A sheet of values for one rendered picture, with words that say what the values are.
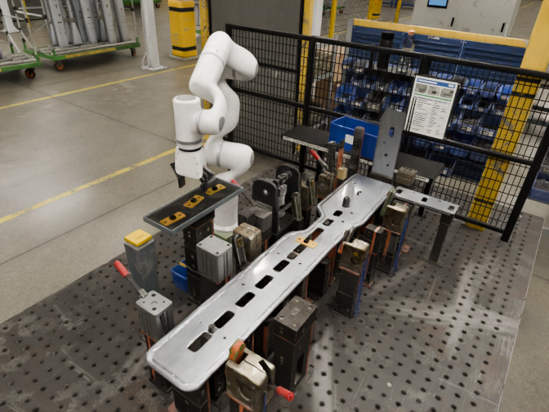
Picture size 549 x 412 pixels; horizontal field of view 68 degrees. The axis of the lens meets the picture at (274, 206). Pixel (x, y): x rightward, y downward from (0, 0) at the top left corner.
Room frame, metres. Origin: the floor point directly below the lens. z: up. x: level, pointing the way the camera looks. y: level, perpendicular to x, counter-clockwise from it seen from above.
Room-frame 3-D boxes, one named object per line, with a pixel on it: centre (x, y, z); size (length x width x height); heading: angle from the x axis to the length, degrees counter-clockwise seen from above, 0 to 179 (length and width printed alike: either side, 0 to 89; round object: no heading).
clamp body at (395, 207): (1.47, -0.52, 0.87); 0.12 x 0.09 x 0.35; 57
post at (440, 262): (1.55, -0.78, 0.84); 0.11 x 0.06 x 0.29; 57
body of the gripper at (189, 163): (1.23, 0.29, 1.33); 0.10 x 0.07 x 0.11; 67
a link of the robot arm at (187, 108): (1.23, 0.28, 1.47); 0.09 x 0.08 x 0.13; 79
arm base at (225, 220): (1.67, 0.24, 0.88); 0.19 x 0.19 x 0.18
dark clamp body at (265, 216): (1.32, 0.06, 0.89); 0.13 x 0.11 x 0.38; 57
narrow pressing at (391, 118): (1.84, -0.54, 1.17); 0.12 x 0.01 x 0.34; 57
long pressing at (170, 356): (1.22, -0.12, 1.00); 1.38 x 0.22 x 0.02; 147
